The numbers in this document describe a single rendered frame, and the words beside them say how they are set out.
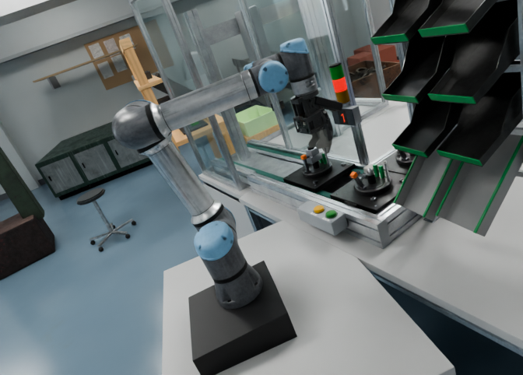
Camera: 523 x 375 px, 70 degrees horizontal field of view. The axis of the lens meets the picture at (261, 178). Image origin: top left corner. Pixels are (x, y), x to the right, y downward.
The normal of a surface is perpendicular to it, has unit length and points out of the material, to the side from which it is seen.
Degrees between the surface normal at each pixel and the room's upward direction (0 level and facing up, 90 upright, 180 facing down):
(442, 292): 0
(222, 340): 4
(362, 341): 0
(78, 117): 90
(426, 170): 45
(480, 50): 25
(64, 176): 90
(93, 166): 90
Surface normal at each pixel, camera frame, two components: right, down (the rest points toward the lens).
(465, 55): 0.37, 0.26
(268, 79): 0.13, 0.35
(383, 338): -0.32, -0.87
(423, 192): -0.84, -0.31
